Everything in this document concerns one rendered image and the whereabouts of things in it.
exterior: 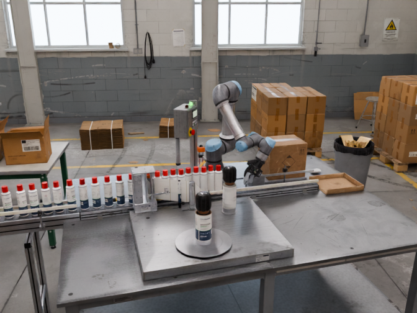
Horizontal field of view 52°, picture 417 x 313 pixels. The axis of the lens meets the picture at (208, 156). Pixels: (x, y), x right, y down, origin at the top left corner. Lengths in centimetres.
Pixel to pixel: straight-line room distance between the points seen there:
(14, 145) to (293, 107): 366
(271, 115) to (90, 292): 433
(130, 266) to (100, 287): 21
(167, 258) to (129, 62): 609
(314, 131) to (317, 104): 39
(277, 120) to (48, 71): 429
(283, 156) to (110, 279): 161
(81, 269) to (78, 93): 616
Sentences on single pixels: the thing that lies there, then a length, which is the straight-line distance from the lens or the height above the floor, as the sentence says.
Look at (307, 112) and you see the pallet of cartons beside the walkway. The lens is 616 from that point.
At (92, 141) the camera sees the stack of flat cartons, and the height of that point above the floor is 13.
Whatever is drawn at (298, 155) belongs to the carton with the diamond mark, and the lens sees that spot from 328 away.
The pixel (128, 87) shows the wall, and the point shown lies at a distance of 811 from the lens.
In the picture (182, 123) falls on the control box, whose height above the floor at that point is 139.
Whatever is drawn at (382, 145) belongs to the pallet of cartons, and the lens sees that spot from 657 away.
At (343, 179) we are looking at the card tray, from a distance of 344.
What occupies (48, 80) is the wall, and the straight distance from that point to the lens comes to 835.
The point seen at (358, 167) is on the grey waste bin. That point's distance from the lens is 506.
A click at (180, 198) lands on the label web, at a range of 272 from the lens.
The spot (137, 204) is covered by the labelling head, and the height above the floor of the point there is 94.
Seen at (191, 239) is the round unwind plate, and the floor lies 89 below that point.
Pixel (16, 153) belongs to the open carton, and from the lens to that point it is 406.
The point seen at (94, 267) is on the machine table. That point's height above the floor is 83.
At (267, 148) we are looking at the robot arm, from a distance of 289.
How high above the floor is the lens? 210
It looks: 20 degrees down
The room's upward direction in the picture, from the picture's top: straight up
